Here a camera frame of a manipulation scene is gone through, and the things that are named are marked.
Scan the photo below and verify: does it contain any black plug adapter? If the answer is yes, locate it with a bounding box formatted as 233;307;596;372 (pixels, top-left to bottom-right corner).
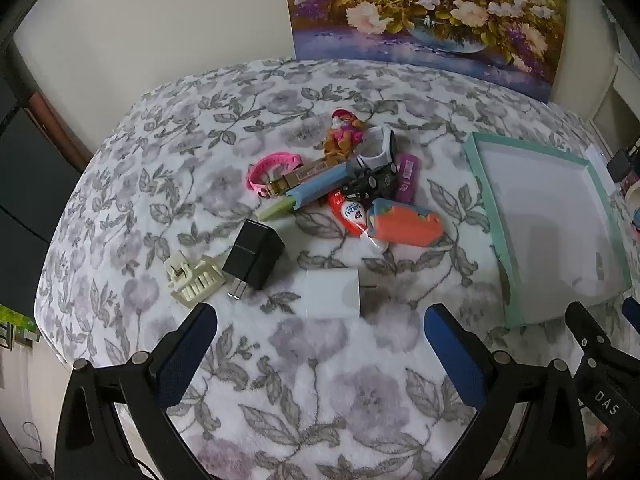
606;146;640;183

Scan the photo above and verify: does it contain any white charger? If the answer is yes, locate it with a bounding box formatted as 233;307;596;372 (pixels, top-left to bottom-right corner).
295;268;378;320

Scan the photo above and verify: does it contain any white wristwatch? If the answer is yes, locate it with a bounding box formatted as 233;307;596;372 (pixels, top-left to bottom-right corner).
356;126;398;171

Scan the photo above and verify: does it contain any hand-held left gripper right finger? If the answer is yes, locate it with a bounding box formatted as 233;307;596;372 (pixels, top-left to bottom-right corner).
424;304;588;480

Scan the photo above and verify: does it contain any red and white bottle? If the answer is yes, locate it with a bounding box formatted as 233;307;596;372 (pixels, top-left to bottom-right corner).
327;192;388;253

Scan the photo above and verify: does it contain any dark cabinet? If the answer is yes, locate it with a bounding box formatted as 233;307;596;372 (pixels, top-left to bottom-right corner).
0;40;96;331

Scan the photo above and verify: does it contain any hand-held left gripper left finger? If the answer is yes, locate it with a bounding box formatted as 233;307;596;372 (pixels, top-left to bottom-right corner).
55;302;218;480

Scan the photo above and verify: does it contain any teal shallow box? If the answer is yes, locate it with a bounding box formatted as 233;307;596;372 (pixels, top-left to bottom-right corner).
462;132;632;330

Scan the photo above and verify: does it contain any orange and blue toy knife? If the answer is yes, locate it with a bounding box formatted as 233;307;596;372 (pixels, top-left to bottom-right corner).
367;198;444;247

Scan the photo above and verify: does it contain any white power strip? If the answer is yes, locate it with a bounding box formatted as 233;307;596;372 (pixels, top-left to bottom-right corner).
585;144;613;196

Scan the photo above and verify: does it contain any white shelf unit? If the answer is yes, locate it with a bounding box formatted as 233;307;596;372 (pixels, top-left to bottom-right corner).
592;50;640;161

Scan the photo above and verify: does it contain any black toy car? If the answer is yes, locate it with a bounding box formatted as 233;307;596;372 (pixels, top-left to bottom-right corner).
342;167;396;200

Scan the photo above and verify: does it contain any black charger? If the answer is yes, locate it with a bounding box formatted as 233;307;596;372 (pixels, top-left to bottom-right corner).
221;220;286;301

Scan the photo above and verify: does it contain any pink wristwatch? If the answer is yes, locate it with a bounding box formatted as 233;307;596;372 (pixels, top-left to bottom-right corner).
246;152;303;196

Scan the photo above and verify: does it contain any purple tube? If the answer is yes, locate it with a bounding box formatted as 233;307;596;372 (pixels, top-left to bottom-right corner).
391;154;418;203

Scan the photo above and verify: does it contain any flower painting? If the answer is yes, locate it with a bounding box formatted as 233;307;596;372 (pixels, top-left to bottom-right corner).
281;0;569;102

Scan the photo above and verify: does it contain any cream hair clip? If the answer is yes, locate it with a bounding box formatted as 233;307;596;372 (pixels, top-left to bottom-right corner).
166;254;226;306

